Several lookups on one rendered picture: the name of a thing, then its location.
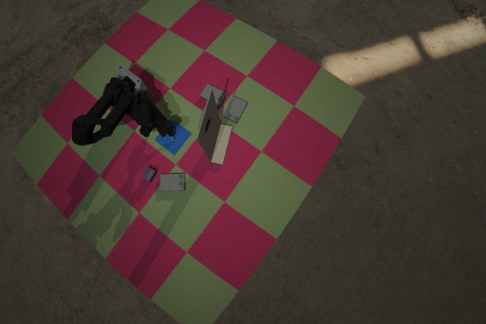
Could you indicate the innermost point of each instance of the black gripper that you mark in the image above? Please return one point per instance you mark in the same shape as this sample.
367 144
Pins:
164 127

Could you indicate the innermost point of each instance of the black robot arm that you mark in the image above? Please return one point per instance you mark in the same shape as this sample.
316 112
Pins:
117 93

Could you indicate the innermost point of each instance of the blue square mat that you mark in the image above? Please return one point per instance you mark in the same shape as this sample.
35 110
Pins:
180 135

